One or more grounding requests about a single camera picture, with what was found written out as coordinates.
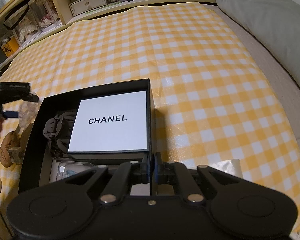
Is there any black strap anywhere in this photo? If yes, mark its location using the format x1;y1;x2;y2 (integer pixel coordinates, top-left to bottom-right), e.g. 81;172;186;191
3;4;30;30

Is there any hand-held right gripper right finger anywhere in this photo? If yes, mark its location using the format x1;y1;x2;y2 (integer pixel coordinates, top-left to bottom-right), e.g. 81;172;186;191
154;154;240;203

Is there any yellow box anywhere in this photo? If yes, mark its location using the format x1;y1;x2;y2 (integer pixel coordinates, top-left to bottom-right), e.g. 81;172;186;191
0;37;20;55

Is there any black hair claw clip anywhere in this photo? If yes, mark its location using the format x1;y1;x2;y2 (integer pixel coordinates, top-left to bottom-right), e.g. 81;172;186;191
42;110;78;159

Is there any long wooden shelf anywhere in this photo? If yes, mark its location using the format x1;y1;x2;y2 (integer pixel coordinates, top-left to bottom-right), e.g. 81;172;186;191
0;0;227;80

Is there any clear case with white doll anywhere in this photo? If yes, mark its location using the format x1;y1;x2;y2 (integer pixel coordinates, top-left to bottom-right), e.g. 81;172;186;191
11;5;42;49

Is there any round cork coaster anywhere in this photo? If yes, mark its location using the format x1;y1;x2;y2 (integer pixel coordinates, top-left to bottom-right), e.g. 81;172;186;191
0;131;22;168

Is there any round wooden box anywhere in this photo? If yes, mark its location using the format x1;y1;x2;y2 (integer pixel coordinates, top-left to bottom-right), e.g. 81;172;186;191
19;123;35;153

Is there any white Chanel box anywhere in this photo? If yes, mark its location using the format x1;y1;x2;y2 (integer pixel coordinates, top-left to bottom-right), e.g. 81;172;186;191
67;90;150;165

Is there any white crumpled paper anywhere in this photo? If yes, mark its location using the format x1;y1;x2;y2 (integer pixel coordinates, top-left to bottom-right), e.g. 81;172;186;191
212;159;243;179

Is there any beige mattress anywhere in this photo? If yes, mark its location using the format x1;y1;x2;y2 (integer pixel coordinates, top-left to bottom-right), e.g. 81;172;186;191
202;2;300;143

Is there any yellow checkered cloth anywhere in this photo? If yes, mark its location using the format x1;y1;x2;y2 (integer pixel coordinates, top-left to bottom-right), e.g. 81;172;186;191
0;1;300;240

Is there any clear case with pink doll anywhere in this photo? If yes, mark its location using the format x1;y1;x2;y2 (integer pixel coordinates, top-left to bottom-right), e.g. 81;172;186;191
29;0;63;34

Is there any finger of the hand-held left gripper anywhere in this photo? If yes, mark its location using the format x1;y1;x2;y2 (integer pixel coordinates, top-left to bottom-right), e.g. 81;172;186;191
0;110;18;120
0;82;39;103

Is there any white drawer unit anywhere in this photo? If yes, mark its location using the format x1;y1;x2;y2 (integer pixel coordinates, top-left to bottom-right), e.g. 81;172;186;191
69;0;108;15

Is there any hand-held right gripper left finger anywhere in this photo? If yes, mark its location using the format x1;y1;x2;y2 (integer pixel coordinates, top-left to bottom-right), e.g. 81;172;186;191
65;154;150;203

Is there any clear plastic case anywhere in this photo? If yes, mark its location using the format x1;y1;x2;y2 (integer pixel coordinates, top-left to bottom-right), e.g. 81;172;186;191
18;101;40;128
55;161;94;183

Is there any grey pillow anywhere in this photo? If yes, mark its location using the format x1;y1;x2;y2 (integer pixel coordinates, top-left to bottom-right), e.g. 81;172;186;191
216;0;300;96

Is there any small white block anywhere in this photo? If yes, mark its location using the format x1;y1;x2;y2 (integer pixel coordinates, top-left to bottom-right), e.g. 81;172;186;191
8;147;24;164

